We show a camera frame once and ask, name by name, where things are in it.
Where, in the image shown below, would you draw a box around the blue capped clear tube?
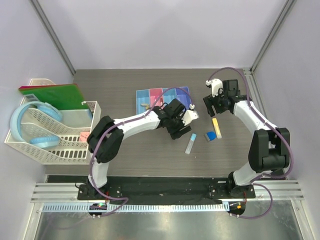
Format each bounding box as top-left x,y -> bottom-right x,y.
185,133 -> 197,155

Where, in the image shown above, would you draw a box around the yellow capped white highlighter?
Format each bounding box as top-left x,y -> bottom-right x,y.
212,118 -> 222,139

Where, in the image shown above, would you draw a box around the four-colour compartment organizer box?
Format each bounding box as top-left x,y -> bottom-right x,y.
135,86 -> 192,115

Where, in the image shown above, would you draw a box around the blue grey pencil sharpener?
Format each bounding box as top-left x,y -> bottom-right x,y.
204,131 -> 217,142

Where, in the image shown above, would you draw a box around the white pink-tipped marker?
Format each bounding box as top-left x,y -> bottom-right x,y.
150,95 -> 163,106

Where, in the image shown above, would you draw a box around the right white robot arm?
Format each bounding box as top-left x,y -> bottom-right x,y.
203,78 -> 293,198

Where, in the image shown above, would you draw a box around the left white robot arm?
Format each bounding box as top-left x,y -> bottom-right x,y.
85,98 -> 199,200

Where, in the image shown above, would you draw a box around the pink sticky note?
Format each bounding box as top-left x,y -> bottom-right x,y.
79,132 -> 90,142

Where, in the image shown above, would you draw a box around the green folder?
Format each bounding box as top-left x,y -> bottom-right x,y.
19,84 -> 90,112

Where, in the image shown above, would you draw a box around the white perforated file rack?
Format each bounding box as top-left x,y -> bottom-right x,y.
4,93 -> 101,165

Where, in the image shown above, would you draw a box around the light blue headphones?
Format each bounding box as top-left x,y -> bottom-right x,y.
10,101 -> 63,149

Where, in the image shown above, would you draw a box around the red folder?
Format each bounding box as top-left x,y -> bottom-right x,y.
18,84 -> 69,92

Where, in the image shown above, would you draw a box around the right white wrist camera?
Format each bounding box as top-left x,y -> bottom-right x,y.
205,78 -> 223,97

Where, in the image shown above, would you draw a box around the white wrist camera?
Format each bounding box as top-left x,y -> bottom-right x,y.
205,78 -> 223,97
181,103 -> 199,126

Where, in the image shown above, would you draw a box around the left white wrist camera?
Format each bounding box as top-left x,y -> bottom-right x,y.
181,103 -> 199,126

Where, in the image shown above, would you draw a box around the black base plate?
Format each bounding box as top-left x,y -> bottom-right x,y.
47,175 -> 256,202

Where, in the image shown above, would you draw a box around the slotted cable duct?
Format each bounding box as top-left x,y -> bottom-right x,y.
42,202 -> 230,213

